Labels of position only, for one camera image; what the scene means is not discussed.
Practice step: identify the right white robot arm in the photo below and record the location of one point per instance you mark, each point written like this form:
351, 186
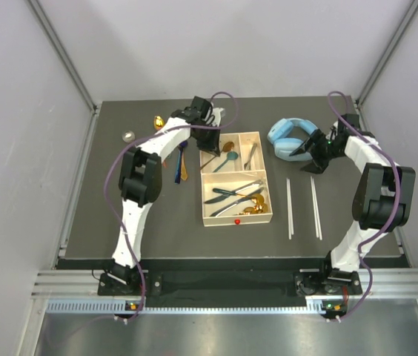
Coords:
383, 196

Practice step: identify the plain gold spoon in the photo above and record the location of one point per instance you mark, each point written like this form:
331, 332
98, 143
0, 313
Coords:
258, 199

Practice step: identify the gold butter knife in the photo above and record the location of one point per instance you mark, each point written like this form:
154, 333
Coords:
184, 173

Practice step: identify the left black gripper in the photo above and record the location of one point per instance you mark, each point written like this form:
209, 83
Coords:
213, 146

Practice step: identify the silver round ladle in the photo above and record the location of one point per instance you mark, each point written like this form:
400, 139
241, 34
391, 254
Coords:
128, 136

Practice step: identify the left aluminium frame post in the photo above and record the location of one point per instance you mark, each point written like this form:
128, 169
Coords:
52, 36

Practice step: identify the aluminium frame post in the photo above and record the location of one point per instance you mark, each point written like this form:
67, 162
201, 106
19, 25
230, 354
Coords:
388, 52
52, 36

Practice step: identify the teal silicone spoon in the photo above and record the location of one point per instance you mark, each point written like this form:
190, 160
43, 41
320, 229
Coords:
231, 156

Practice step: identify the right aluminium frame post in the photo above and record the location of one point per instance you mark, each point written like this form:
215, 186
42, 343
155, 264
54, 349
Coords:
388, 52

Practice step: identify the ornate gold spoon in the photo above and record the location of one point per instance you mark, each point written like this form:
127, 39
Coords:
257, 209

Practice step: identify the iridescent blue purple spoon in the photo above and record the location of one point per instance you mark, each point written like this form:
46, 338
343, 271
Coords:
178, 174

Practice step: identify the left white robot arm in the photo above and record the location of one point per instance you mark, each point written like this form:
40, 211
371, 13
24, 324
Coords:
140, 178

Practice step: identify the silver fork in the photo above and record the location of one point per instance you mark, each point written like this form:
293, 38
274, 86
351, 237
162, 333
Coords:
247, 165

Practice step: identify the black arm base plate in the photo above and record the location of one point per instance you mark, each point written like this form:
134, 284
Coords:
236, 284

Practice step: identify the aluminium front rail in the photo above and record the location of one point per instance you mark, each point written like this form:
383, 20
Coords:
388, 283

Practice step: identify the silver knife lower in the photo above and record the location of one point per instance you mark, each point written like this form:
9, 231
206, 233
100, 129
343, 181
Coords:
228, 207

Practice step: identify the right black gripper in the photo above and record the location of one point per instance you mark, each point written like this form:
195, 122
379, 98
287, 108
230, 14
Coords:
317, 165

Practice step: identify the dark teal handled knife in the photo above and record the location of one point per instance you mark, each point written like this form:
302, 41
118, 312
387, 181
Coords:
222, 194

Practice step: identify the slotted cable duct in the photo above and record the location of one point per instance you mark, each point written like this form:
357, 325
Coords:
127, 308

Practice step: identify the light blue headphones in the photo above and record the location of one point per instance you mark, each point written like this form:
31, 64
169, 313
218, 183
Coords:
285, 147

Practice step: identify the white chopstick inner right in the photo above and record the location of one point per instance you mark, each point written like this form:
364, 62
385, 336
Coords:
315, 207

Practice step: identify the cream divided utensil box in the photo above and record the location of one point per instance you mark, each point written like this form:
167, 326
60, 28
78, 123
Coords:
231, 177

